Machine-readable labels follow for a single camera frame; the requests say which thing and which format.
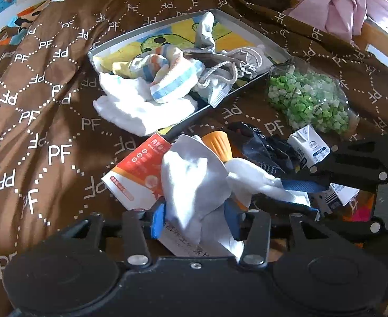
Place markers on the pale grey sock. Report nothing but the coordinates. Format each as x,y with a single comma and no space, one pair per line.
204,34

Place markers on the pink cloth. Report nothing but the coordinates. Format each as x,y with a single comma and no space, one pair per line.
339,3

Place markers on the jar of green paper stars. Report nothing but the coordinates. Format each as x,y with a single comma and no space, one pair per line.
306,99

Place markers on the striped sock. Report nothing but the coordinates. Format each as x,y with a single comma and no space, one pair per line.
170,76

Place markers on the wooden bed frame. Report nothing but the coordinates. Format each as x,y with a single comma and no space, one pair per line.
378,38

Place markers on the cartoon print tray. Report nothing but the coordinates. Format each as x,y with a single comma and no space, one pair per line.
167,36

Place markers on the small white milk carton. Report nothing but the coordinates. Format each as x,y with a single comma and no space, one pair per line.
340,194
309,145

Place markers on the brown printed blanket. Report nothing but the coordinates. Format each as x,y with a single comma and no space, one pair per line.
48,122

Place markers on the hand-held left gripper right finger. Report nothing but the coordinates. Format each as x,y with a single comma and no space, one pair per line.
232,221

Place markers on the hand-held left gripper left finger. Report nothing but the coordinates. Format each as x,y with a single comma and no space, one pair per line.
157,221

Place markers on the orange ribbed cup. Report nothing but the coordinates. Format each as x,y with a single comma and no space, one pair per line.
217,143

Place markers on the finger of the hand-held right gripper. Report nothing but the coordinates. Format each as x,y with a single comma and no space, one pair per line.
345,226
355,165

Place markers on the white printed paper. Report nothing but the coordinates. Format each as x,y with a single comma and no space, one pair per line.
184,244

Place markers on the white sock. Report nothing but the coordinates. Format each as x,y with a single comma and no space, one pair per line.
131,105

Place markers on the red orange medicine box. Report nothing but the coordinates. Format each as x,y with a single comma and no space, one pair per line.
134,171

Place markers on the white cloth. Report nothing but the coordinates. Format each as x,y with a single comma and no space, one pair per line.
194,185

